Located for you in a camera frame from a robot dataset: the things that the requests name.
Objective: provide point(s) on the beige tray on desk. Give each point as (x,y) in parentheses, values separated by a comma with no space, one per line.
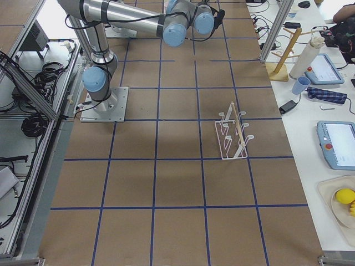
(326,190)

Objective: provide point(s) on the lower teach pendant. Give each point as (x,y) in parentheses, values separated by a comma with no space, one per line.
(336,139)

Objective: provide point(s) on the wooden mug tree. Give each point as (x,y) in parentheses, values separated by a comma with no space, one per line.
(278,72)

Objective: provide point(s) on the white paper roll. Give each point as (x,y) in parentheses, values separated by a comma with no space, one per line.
(307,56)

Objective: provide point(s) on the upper teach pendant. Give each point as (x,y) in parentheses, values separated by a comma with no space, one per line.
(322,71)

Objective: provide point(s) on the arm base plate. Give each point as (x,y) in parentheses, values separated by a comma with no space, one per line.
(111,110)

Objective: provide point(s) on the blue checkered cloth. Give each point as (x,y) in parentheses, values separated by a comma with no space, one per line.
(326,95)

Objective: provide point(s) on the white wire cup rack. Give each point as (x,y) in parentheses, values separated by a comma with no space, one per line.
(230,134)

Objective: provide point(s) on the black power adapter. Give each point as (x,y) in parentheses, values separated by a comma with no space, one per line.
(287,107)

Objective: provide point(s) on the beige plate on tray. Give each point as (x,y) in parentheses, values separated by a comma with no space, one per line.
(343,212)

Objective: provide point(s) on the yellow toy lemon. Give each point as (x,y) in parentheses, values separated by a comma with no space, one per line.
(345,195)

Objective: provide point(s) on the aluminium frame post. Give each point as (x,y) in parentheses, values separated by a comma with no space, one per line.
(277,24)

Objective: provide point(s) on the teach pendant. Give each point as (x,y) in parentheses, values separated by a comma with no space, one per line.
(336,139)
(322,71)

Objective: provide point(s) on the blue cup on desk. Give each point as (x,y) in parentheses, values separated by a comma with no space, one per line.
(301,84)

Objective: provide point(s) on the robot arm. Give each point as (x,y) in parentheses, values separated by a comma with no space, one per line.
(125,20)

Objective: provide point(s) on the grey control box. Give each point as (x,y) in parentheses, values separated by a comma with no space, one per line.
(36,41)

